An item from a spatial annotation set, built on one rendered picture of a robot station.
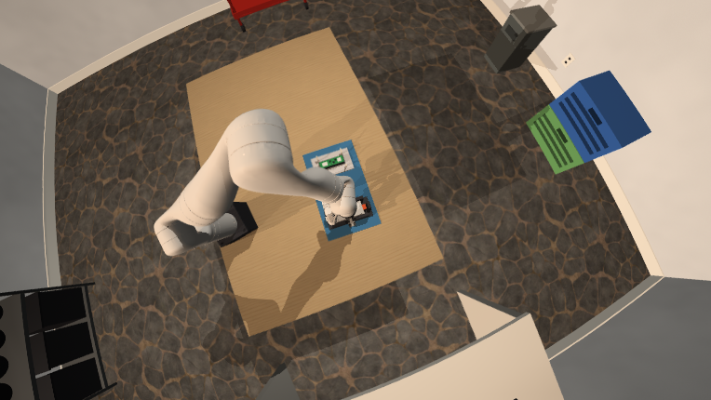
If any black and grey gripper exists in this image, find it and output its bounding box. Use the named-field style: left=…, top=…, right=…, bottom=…
left=343, top=214, right=356, bottom=227

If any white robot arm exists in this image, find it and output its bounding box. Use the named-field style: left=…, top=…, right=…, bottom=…
left=154, top=109, right=357, bottom=256

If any beige rectangular cover with slots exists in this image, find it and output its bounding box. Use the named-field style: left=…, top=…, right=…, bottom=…
left=336, top=201, right=365, bottom=223

